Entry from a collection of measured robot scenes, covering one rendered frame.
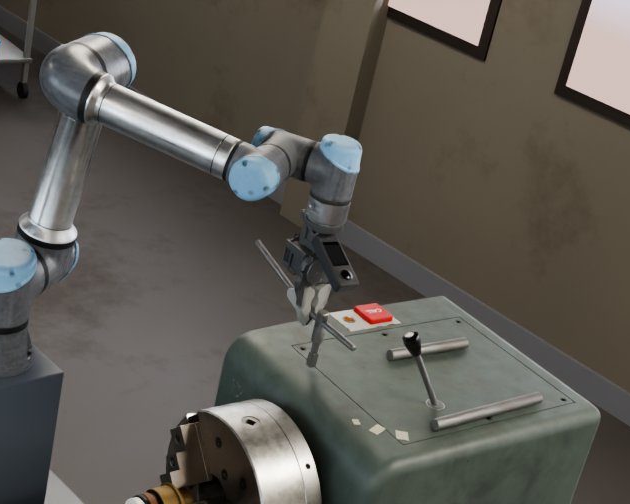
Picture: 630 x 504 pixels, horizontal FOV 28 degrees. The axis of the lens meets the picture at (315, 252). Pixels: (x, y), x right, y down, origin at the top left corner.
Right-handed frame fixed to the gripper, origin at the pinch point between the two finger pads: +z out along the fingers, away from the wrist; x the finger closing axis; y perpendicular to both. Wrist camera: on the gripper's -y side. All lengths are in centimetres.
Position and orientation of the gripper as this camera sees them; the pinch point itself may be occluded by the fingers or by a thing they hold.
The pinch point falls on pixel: (308, 321)
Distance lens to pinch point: 233.2
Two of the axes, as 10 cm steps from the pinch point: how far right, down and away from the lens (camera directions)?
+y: -5.8, -4.5, 6.8
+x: -7.9, 0.9, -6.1
